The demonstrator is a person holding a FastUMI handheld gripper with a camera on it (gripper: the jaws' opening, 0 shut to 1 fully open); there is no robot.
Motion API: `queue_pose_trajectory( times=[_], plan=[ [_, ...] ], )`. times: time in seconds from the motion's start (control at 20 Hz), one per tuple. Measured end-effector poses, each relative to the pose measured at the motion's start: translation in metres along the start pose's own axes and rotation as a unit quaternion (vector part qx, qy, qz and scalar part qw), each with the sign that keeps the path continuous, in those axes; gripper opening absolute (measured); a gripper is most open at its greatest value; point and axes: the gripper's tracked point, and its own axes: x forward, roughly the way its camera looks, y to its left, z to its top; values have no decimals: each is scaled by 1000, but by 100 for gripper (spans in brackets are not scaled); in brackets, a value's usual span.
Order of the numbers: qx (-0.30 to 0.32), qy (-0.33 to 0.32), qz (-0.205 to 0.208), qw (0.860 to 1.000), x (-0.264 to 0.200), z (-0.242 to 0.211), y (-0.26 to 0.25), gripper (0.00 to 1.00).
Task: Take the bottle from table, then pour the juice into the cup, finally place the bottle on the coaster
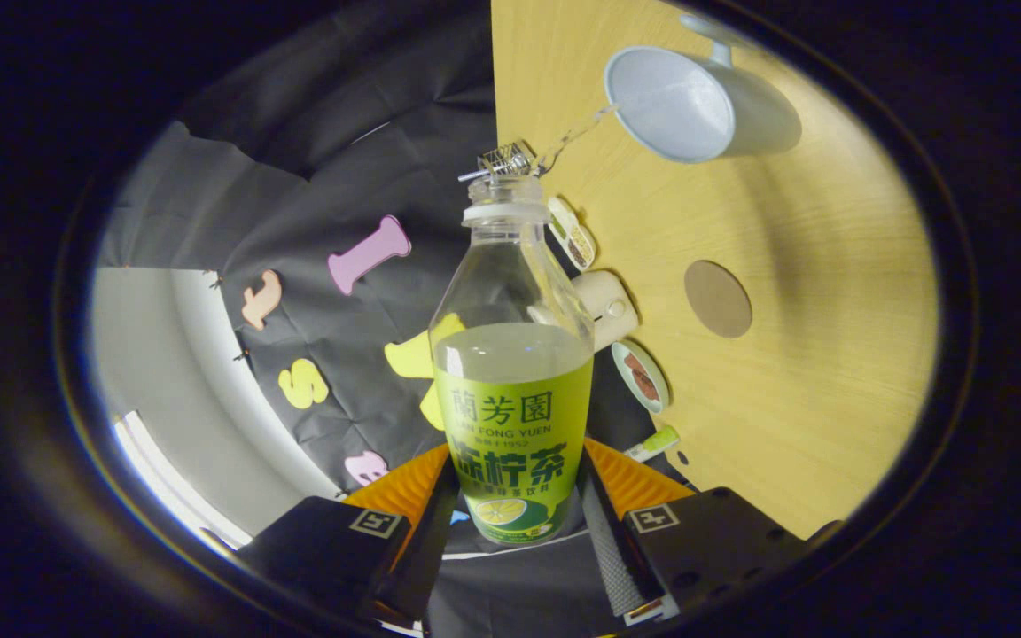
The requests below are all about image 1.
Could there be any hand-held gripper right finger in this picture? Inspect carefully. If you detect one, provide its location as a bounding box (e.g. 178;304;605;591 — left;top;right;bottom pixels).
577;436;839;626

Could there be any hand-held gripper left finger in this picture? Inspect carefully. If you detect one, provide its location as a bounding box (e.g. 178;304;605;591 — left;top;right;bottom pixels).
236;443;460;626

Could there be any green label juice bottle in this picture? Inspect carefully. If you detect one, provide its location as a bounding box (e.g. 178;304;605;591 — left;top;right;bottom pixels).
429;175;596;543

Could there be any round brown coaster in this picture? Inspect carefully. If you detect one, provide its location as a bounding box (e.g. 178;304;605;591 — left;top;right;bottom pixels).
683;260;753;339

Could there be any clear juice stream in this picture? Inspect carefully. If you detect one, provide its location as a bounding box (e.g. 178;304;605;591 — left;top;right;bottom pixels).
535;105;620;175

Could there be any white cup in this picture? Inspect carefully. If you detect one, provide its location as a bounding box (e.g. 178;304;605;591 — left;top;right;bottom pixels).
604;13;802;165

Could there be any small white green bottle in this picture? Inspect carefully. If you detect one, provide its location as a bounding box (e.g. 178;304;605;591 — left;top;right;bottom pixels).
624;425;682;463

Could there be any light green plate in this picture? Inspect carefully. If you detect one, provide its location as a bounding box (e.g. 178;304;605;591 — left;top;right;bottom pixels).
611;341;671;415

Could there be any wooden table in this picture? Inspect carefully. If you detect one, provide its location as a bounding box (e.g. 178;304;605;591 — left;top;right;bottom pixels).
490;0;941;541

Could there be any white toaster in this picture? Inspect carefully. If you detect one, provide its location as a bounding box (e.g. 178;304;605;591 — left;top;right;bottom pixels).
564;270;640;353

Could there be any ceiling light panel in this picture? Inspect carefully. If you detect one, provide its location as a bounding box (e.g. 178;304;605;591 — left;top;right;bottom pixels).
112;409;254;550

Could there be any white divided tray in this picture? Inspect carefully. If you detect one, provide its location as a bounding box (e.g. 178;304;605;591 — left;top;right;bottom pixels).
546;197;597;271

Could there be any wire mesh holder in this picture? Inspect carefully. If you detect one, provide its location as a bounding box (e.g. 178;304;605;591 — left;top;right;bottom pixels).
479;140;538;178

